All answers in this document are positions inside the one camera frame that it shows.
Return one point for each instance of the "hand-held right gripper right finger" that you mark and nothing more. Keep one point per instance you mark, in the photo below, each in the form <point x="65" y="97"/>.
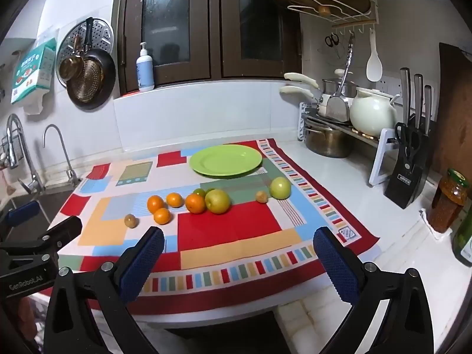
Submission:
<point x="336" y="269"/>

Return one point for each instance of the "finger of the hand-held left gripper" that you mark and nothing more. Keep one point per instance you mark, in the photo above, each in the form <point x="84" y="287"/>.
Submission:
<point x="62" y="229"/>
<point x="24" y="212"/>

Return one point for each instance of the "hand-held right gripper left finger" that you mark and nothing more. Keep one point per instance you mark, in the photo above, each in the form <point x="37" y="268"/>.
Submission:
<point x="143" y="261"/>

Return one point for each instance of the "brown kiwi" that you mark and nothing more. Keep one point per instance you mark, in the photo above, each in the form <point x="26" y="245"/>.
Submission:
<point x="131" y="221"/>
<point x="262" y="196"/>

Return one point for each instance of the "orange mandarin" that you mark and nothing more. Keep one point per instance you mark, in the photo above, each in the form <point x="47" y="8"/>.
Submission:
<point x="162" y="216"/>
<point x="155" y="203"/>
<point x="174" y="200"/>
<point x="195" y="203"/>

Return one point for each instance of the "green apple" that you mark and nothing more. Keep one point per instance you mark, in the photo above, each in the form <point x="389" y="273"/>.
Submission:
<point x="280" y="188"/>
<point x="217" y="201"/>

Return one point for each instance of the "green plate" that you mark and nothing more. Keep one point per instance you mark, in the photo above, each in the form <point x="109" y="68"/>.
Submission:
<point x="225" y="160"/>

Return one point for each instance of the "steel sink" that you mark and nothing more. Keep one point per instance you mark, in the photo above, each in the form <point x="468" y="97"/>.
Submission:
<point x="55" y="201"/>

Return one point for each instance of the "tall steel faucet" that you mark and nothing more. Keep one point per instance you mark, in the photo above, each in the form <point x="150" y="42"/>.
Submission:
<point x="25" y="158"/>

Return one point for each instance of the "thin steel faucet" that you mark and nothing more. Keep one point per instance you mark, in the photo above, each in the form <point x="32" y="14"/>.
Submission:
<point x="65" y="155"/>

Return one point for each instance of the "colourful printed tablecloth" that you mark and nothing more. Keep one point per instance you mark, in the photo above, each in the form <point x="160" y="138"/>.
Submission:
<point x="228" y="225"/>

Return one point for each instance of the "small white tray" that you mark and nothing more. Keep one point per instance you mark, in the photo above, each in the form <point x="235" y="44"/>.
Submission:
<point x="427" y="225"/>

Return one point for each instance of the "black knife block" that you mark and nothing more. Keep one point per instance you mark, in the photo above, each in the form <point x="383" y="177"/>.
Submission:
<point x="403" y="188"/>

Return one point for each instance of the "glass jar of sauce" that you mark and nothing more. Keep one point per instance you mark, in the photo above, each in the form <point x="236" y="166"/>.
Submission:
<point x="446" y="206"/>

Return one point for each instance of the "large steel pot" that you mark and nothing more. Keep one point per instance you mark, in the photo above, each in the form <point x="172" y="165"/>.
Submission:
<point x="328" y="142"/>

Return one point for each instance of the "green glass bottle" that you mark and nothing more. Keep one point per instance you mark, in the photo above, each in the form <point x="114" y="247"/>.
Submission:
<point x="465" y="239"/>

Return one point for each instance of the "black kitchen scissors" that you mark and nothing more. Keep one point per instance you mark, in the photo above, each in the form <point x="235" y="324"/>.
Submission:
<point x="408" y="150"/>

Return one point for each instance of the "green and white box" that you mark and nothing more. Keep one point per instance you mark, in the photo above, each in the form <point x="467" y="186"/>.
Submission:
<point x="33" y="70"/>

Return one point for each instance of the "brass colander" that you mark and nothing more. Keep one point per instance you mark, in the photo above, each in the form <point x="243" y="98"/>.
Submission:
<point x="86" y="81"/>

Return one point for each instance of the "white and steel dish rack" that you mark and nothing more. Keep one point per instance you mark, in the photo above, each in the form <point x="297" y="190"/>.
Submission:
<point x="301" y="125"/>

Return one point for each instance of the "small brass saucepan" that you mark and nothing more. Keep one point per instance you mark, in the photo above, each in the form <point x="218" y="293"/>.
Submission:
<point x="70" y="67"/>

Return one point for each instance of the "steel ladle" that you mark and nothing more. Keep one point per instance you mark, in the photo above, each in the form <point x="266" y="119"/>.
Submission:
<point x="337" y="108"/>

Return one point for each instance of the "black frying pan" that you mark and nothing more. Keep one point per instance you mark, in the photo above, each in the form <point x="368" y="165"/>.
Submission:
<point x="110" y="70"/>

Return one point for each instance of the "white pump bottle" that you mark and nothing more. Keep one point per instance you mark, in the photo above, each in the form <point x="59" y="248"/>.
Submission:
<point x="145" y="73"/>

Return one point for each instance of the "steel pot with lid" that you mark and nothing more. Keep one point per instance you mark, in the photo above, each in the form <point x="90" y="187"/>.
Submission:
<point x="335" y="86"/>

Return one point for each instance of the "large dark wooden board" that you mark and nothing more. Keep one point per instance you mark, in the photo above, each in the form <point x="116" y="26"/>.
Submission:
<point x="453" y="118"/>

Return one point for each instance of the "round metal steamer tray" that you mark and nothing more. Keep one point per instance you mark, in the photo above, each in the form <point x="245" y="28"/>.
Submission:
<point x="101" y="31"/>

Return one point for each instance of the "white rice paddle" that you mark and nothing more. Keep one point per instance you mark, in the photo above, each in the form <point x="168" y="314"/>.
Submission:
<point x="373" y="67"/>

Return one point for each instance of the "small black hanging scissors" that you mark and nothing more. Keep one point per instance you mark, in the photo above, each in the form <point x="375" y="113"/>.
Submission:
<point x="332" y="43"/>

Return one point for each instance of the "dark brown window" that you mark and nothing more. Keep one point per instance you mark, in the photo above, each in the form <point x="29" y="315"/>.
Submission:
<point x="215" y="25"/>

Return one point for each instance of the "white wall outlet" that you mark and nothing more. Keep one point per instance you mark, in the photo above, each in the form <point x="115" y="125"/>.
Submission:
<point x="391" y="84"/>

